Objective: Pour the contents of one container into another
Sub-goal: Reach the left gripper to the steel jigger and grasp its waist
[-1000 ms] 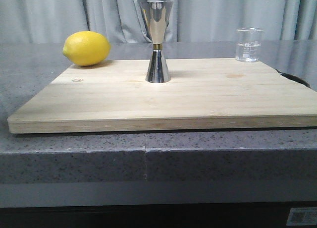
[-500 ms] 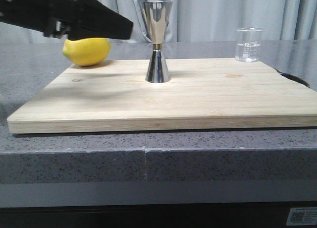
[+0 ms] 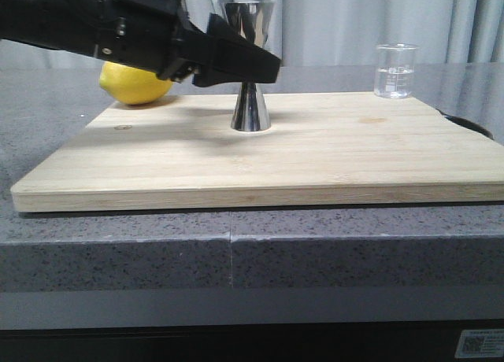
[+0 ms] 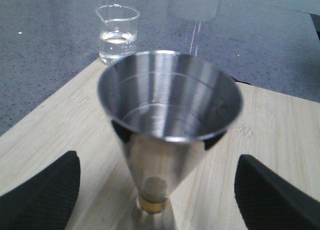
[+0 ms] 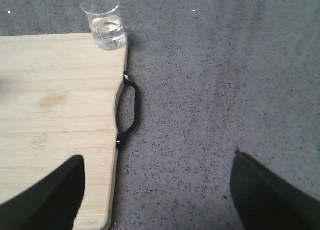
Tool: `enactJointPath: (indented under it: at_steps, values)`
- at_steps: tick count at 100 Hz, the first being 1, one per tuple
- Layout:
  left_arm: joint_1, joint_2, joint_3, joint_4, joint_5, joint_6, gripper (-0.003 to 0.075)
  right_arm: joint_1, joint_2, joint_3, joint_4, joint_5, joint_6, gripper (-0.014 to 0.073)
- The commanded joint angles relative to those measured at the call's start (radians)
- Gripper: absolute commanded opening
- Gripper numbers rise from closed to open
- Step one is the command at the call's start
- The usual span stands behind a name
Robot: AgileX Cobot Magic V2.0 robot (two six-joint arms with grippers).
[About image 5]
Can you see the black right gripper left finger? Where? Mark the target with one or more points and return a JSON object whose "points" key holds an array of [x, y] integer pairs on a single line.
{"points": [[51, 204]]}

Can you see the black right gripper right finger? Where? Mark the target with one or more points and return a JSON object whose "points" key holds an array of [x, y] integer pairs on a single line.
{"points": [[264, 201]]}

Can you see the clear glass beaker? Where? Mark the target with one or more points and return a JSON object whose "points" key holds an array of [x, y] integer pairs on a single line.
{"points": [[105, 22]]}

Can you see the light wooden cutting board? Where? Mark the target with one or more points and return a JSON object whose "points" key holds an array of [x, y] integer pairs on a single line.
{"points": [[58, 98]]}

